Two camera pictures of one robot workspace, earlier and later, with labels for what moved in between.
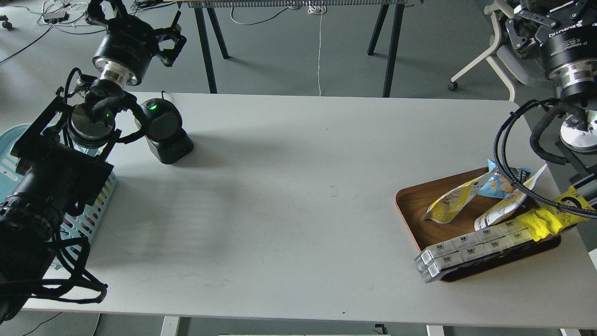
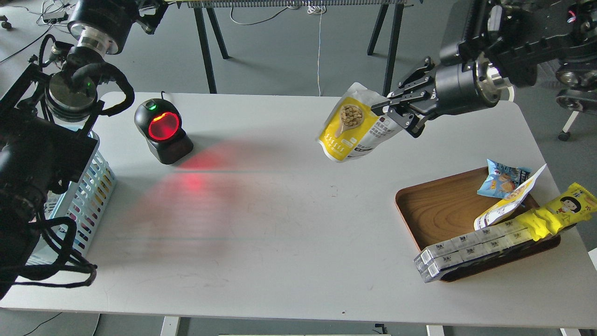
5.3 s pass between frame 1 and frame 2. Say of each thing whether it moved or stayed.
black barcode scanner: stayed
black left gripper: moved
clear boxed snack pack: stayed
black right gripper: moved
